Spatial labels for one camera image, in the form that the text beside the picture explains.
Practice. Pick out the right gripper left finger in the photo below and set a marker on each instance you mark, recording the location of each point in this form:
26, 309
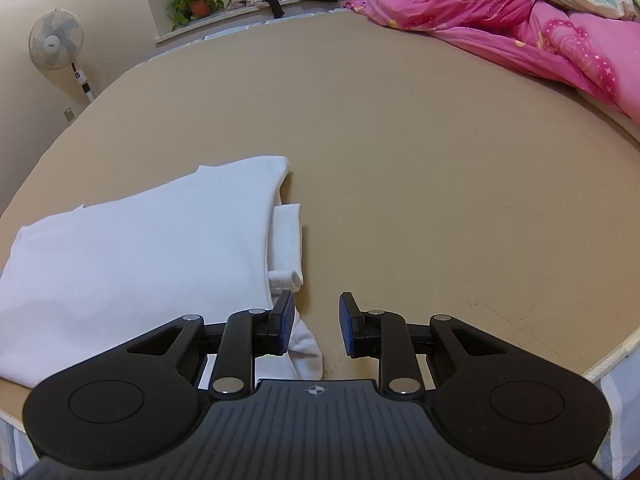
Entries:
142, 398

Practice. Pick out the pink quilt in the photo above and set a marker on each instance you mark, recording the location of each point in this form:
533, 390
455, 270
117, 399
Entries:
598, 56

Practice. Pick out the potted green plant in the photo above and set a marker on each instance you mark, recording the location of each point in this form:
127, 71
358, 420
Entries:
184, 12

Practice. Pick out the wall power outlet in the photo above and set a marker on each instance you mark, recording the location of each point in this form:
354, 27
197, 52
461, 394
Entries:
69, 114

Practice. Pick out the striped bed sheet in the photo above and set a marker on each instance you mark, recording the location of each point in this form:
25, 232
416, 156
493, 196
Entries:
618, 456

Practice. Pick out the tan bed mattress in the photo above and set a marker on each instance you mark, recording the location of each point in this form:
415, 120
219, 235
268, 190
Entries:
430, 180

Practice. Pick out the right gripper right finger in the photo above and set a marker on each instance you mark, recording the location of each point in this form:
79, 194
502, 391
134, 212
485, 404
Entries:
493, 401

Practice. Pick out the white long-sleeve shirt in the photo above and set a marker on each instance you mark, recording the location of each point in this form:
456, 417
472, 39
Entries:
212, 243

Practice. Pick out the white standing fan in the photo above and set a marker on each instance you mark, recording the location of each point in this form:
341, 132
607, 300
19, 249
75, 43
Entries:
55, 42

